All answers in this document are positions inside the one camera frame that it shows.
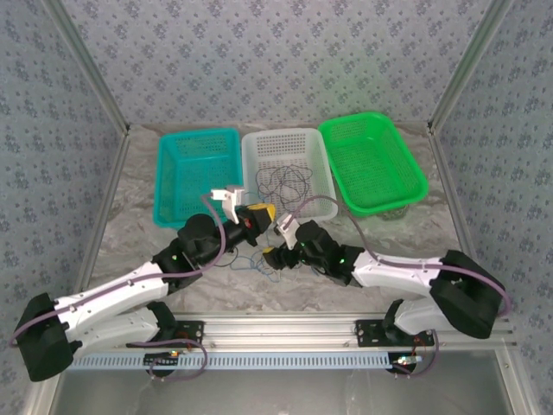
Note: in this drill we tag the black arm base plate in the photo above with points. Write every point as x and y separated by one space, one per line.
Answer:
194 330
367 333

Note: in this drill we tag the aluminium frame post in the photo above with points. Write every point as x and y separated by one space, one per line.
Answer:
467 65
90 65

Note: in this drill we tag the aluminium table side rail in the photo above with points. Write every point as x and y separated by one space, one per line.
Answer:
110 186
451 194

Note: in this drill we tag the teal plastic basket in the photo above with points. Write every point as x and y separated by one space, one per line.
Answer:
190 164

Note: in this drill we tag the aluminium mounting rail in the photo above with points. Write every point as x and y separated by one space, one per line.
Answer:
276 330

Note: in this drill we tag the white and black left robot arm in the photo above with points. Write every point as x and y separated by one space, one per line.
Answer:
112 289

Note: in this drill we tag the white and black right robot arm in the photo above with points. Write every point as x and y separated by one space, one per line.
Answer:
389 274

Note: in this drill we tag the small black circuit board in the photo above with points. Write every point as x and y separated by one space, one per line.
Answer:
406 361
162 359

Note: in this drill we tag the white plastic basket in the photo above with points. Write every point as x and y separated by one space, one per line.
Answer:
281 147

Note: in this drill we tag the green plastic basket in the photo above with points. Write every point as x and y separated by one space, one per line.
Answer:
380 142

